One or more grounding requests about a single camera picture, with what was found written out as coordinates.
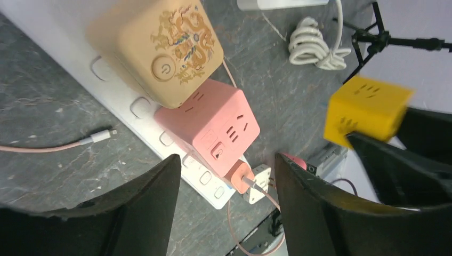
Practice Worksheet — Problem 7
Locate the white usb charger plug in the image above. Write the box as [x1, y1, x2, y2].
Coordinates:
[243, 164, 271, 205]

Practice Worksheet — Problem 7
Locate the pink cube adapter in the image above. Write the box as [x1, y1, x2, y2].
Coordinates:
[154, 79, 260, 177]

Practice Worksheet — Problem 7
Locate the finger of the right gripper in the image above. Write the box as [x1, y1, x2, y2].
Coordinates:
[346, 132, 451, 208]
[396, 107, 451, 165]

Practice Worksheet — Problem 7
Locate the pink plug adapter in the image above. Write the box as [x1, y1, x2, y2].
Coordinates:
[283, 153, 307, 171]

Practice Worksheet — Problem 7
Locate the small salmon charger plug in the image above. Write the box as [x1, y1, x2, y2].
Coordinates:
[221, 159, 255, 194]

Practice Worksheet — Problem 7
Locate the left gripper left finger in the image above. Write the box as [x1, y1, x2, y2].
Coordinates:
[1, 154, 181, 255]

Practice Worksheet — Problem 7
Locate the white coiled strip cable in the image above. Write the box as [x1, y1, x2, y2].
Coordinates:
[287, 0, 353, 71]

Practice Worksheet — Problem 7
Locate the yellow cube adapter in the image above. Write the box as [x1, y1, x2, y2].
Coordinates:
[324, 76, 414, 149]

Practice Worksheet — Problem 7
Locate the grey microphone on stand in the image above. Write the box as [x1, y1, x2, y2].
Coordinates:
[333, 1, 451, 84]

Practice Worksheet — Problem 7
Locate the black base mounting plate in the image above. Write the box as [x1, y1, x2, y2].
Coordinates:
[240, 209, 283, 254]

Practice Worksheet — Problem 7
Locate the thin pink charging cable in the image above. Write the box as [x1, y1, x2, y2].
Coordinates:
[0, 58, 287, 256]

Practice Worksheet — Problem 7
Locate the white power strip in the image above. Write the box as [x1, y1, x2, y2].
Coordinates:
[1, 1, 235, 210]
[236, 0, 329, 11]

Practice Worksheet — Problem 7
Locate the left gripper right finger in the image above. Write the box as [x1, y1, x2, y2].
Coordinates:
[275, 154, 451, 255]

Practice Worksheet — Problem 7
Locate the beige cube adapter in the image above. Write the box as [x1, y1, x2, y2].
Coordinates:
[86, 1, 224, 108]

